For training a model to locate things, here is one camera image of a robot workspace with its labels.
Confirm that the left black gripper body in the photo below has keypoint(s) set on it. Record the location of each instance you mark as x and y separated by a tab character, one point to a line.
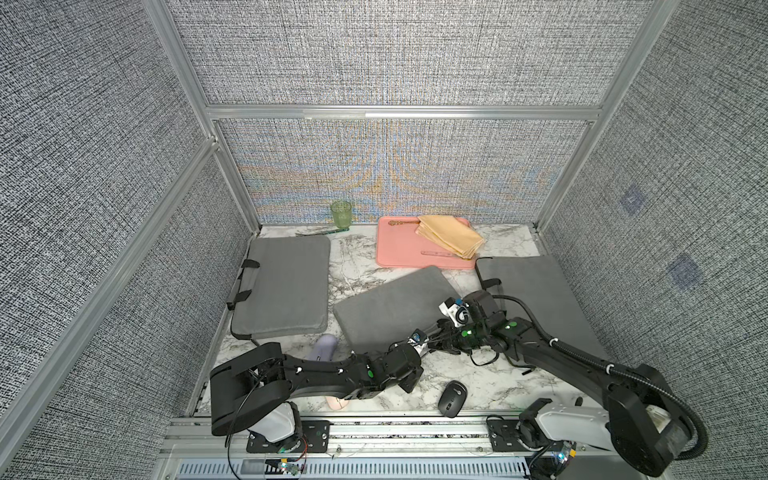
409	383

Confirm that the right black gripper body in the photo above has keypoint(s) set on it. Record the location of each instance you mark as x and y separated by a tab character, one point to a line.
466	337

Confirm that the grey laptop bag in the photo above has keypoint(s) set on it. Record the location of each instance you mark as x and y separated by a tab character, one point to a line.
282	288
373	320
540	283

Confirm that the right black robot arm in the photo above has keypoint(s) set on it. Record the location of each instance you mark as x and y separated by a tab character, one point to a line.
639	416

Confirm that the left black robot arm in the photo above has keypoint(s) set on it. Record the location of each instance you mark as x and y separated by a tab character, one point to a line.
254	391

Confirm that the black computer mouse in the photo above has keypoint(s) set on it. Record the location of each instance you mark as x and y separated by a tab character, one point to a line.
452	399

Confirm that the pink computer mouse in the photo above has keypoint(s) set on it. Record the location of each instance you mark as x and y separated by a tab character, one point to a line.
336	404

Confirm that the lilac computer mouse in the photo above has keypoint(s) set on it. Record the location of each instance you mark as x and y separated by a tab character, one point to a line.
324	348

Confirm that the pink laptop sleeve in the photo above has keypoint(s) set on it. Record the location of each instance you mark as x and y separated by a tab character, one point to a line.
398	246

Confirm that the folded yellow cloth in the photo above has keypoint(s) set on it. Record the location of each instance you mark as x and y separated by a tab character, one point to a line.
451	234

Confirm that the green pen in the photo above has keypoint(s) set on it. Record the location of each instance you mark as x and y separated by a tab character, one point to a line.
322	232

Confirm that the green glass cup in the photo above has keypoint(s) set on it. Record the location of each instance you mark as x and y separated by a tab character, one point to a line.
341	211

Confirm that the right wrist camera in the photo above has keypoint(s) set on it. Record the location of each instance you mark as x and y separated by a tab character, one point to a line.
455	310

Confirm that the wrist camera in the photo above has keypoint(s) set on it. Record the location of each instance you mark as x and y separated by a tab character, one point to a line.
455	310
419	340

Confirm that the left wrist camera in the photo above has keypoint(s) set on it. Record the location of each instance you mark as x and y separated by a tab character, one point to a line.
419	340

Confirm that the aluminium front rail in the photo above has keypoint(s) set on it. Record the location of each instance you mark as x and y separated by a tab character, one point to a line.
400	445

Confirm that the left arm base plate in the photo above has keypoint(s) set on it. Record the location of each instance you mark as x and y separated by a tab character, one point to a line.
310	437

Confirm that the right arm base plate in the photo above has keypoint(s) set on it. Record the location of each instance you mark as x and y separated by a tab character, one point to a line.
503	434

